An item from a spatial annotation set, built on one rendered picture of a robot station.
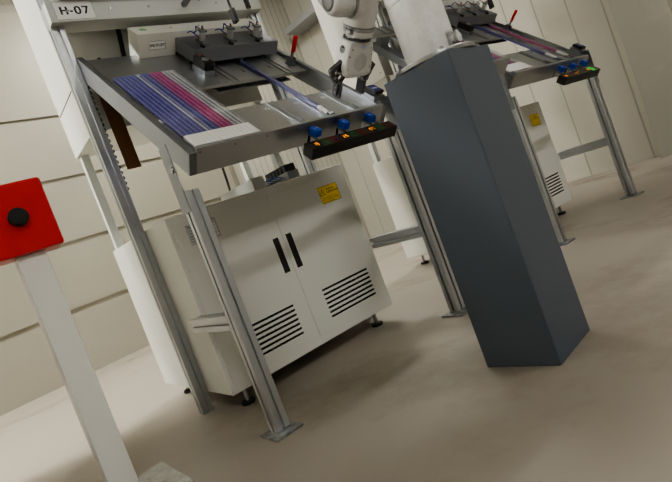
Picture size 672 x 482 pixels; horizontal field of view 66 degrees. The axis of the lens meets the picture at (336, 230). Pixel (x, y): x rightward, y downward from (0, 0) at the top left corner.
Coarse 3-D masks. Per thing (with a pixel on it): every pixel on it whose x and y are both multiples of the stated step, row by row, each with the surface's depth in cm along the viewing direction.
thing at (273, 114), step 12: (312, 96) 168; (324, 96) 170; (348, 96) 172; (240, 108) 153; (252, 108) 154; (264, 108) 155; (276, 108) 157; (288, 108) 158; (300, 108) 159; (312, 108) 160; (336, 108) 163; (348, 108) 164; (252, 120) 148; (264, 120) 149; (276, 120) 150; (288, 120) 151; (300, 120) 152
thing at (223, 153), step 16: (352, 112) 157; (272, 128) 140; (288, 128) 143; (304, 128) 147; (320, 128) 151; (336, 128) 158; (352, 128) 161; (208, 144) 128; (224, 144) 131; (240, 144) 134; (256, 144) 138; (272, 144) 142; (288, 144) 146; (208, 160) 130; (224, 160) 133; (240, 160) 137
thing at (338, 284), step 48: (288, 192) 177; (336, 192) 189; (192, 240) 155; (240, 240) 164; (288, 240) 174; (336, 240) 185; (144, 288) 187; (192, 288) 152; (240, 288) 161; (288, 288) 171; (336, 288) 182; (384, 288) 194; (192, 336) 164; (288, 336) 167; (240, 384) 156
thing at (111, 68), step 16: (96, 64) 165; (112, 64) 167; (128, 64) 169; (144, 64) 171; (160, 64) 173; (176, 64) 175; (224, 64) 181; (240, 64) 182; (256, 64) 185; (272, 64) 187; (112, 80) 157; (192, 80) 166; (208, 80) 167; (224, 80) 169; (240, 80) 171; (256, 80) 175; (288, 80) 190
